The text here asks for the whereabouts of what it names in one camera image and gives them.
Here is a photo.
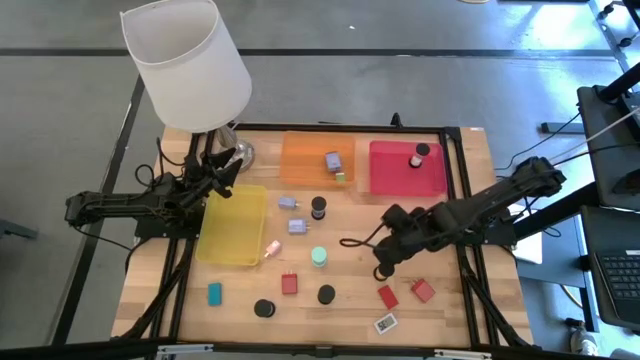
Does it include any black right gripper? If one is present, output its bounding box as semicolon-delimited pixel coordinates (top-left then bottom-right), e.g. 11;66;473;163
372;202;454;269

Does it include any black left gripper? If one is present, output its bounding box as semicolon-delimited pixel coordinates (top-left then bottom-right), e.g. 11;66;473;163
177;146;245;211

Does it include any red rectangular device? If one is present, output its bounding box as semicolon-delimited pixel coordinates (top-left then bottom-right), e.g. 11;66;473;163
376;284;400;311

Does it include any red wall charger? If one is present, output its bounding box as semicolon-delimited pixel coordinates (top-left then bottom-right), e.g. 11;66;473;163
410;277;437;304

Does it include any black hourglass red sand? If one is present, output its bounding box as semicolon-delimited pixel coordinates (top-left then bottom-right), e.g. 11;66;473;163
316;284;337;306

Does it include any black capped hourglass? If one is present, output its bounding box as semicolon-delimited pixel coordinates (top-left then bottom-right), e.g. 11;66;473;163
310;195;328;222
253;298;277;319

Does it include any red multiport USB charger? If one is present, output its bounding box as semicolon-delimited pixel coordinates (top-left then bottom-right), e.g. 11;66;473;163
280;269;299;296

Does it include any black hourglass white sand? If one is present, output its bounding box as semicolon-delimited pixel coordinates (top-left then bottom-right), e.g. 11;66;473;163
408;142;432;170

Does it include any yellow translucent plastic bin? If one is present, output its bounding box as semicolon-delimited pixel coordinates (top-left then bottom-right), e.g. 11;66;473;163
195;183;269;267

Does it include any white digital thermometer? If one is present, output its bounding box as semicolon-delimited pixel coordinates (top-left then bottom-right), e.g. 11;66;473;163
373;312;400;336

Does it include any orange translucent plastic bin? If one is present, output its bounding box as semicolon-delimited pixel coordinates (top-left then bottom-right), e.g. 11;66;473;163
278;132;357;190

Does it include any pink-red translucent plastic bin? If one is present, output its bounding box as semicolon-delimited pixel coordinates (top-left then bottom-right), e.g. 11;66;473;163
368;139;449;198

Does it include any white paper sheet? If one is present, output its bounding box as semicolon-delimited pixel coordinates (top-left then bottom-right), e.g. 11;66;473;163
512;230;545;265

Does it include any black diagonal support beam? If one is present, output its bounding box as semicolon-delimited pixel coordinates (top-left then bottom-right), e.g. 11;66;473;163
514;182;601;240

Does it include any person's white shoe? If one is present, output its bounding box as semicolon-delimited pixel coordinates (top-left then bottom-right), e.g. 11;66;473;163
568;322;597;355

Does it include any grey chair leg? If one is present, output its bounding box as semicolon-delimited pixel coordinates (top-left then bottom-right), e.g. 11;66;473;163
0;218;39;242

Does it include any black keyboard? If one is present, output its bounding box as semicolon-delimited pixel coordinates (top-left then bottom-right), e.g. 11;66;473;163
593;248;640;303

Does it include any black monitor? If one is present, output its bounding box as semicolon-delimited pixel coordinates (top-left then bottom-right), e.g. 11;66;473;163
576;84;640;212

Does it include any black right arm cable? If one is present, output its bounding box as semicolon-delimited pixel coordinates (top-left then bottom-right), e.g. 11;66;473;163
339;222;389;250

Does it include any black aluminium table frame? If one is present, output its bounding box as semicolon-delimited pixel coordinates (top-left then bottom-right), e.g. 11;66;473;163
110;113;535;360

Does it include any white cable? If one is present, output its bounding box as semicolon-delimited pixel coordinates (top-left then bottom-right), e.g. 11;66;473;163
549;107;640;162

